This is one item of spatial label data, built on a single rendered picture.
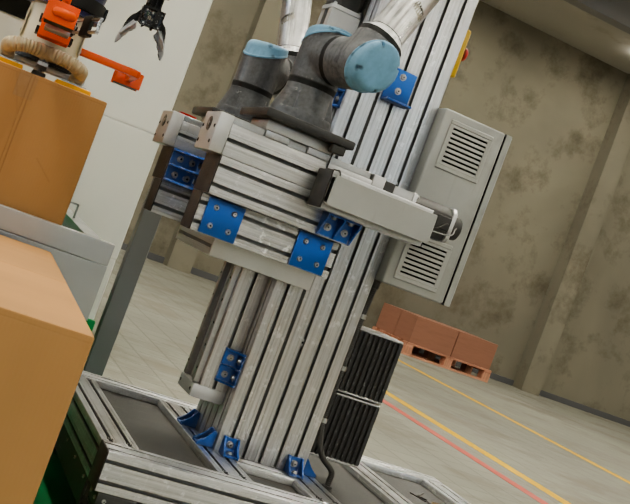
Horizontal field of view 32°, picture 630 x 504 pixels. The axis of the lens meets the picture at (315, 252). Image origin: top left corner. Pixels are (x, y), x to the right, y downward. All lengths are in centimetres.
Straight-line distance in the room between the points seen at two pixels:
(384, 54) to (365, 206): 33
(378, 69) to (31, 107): 95
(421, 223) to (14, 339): 115
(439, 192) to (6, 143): 111
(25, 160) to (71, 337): 133
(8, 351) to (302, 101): 112
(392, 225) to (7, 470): 114
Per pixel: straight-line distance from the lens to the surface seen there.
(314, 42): 256
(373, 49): 243
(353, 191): 244
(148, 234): 348
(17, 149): 292
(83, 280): 291
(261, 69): 301
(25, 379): 166
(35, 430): 167
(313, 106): 252
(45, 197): 293
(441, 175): 282
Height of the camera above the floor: 77
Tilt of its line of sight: level
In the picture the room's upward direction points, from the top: 20 degrees clockwise
